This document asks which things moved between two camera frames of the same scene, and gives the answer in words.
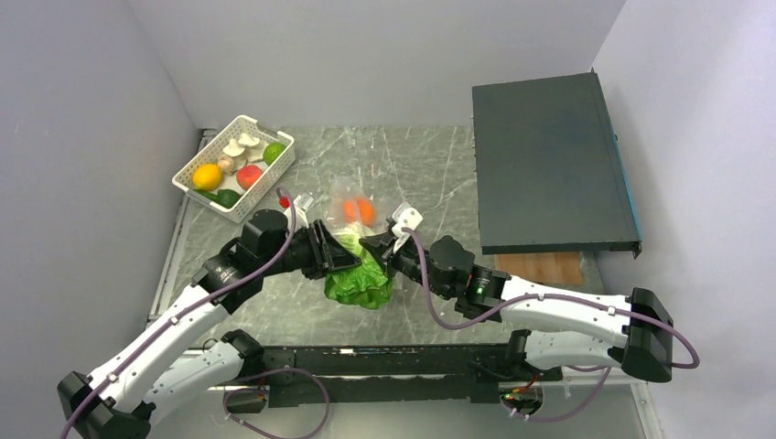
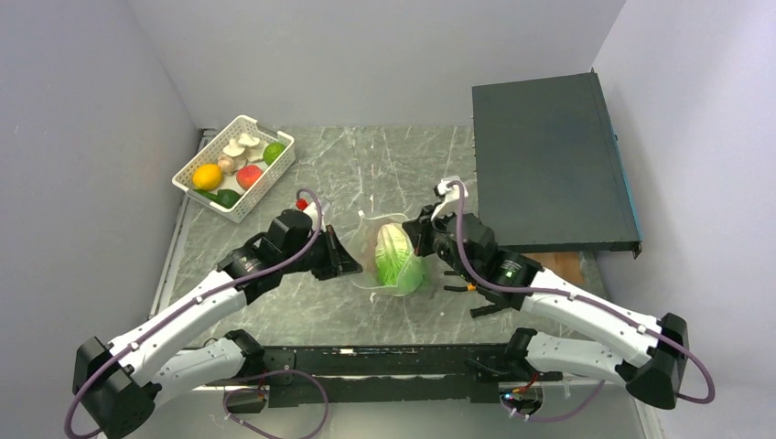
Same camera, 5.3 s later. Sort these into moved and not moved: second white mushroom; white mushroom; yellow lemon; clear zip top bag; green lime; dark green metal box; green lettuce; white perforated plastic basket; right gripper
Moved: clear zip top bag; right gripper; green lettuce
Not moved: white perforated plastic basket; green lime; yellow lemon; second white mushroom; dark green metal box; white mushroom
